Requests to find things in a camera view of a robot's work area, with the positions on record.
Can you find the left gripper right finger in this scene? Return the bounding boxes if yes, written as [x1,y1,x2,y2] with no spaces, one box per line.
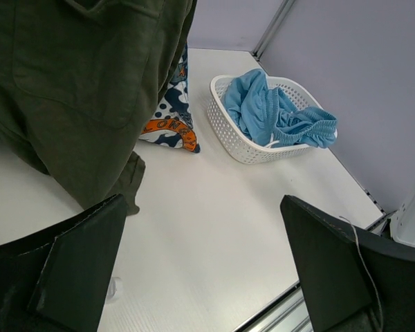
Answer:
[280,195,415,331]

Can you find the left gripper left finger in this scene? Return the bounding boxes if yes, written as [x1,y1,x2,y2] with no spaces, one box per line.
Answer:
[0,194,127,331]

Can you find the light blue shorts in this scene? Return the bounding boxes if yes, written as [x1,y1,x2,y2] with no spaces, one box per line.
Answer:
[223,69,338,149]

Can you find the patterned colourful shorts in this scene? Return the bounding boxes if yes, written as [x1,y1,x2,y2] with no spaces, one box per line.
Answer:
[139,46,201,154]

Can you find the olive green shorts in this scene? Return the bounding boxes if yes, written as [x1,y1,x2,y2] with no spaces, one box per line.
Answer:
[0,1,196,215]

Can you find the white perforated plastic basket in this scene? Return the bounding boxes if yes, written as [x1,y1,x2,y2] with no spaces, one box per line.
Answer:
[207,75,320,165]

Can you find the aluminium mounting rail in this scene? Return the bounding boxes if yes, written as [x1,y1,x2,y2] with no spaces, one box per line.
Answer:
[235,284,313,332]

